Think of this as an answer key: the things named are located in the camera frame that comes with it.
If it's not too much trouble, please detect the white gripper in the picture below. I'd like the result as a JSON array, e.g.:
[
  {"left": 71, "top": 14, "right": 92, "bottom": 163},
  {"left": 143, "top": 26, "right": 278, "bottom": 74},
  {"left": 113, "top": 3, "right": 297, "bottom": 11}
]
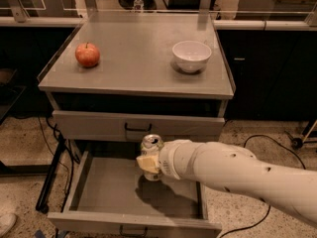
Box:
[{"left": 137, "top": 140, "right": 192, "bottom": 179}]

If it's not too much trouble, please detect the clear plastic water bottle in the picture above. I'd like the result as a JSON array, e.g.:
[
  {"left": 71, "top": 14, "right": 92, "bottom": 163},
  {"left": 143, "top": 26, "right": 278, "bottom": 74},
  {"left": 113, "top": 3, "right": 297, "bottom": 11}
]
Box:
[{"left": 133, "top": 0, "right": 144, "bottom": 12}]

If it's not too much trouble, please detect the red apple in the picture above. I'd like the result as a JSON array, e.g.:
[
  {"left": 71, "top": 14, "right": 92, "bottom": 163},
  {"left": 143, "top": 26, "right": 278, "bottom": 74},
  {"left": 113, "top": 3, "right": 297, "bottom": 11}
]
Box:
[{"left": 75, "top": 43, "right": 100, "bottom": 67}]

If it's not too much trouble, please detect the black table leg frame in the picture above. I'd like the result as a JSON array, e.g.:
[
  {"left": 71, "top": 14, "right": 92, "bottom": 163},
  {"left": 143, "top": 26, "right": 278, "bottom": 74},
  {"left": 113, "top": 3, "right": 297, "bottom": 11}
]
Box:
[{"left": 36, "top": 134, "right": 65, "bottom": 214}]

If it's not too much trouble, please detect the white horizontal rail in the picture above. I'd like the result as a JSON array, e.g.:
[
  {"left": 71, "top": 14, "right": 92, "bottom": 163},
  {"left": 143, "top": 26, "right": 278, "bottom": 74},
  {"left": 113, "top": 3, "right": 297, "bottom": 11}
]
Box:
[{"left": 214, "top": 20, "right": 317, "bottom": 31}]

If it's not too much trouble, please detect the wheeled cart base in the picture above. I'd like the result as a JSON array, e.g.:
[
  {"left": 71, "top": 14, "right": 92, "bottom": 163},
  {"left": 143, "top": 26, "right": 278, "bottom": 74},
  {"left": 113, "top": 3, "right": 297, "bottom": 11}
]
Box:
[{"left": 289, "top": 120, "right": 317, "bottom": 149}]

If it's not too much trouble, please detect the grey drawer cabinet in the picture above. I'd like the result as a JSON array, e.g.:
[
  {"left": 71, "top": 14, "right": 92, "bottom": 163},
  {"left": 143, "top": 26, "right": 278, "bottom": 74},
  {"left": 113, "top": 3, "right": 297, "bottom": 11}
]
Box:
[{"left": 37, "top": 11, "right": 237, "bottom": 238}]

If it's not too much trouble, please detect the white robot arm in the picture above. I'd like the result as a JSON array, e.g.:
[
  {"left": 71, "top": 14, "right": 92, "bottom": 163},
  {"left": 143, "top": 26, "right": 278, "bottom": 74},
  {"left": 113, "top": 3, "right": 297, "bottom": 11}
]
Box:
[{"left": 137, "top": 139, "right": 317, "bottom": 226}]

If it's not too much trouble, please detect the black floor cable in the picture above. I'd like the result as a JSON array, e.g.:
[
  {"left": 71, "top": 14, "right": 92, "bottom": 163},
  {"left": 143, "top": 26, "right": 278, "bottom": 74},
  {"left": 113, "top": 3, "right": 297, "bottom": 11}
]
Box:
[{"left": 217, "top": 134, "right": 308, "bottom": 238}]

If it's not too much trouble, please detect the open grey lower drawer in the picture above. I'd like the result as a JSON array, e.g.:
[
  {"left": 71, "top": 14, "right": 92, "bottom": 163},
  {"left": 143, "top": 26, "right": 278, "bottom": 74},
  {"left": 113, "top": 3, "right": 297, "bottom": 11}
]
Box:
[{"left": 49, "top": 153, "right": 222, "bottom": 238}]

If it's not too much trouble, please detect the closed grey upper drawer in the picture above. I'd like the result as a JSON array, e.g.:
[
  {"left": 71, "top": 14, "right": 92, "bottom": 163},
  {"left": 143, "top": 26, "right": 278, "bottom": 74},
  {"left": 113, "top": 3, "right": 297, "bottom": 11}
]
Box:
[{"left": 53, "top": 110, "right": 225, "bottom": 142}]

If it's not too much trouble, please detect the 7up can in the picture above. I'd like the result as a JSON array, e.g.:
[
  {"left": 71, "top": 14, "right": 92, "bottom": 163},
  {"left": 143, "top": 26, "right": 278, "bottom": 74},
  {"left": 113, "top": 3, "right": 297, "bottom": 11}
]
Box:
[{"left": 140, "top": 134, "right": 163, "bottom": 181}]

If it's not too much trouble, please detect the white shoe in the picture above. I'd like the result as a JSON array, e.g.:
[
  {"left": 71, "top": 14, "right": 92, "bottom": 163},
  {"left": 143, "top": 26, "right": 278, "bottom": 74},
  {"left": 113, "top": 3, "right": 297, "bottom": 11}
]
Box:
[{"left": 0, "top": 213, "right": 17, "bottom": 237}]

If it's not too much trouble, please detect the white bowl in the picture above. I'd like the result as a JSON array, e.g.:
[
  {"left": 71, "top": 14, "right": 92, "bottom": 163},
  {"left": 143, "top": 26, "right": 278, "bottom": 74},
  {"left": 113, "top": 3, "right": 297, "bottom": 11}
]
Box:
[{"left": 172, "top": 41, "right": 212, "bottom": 73}]

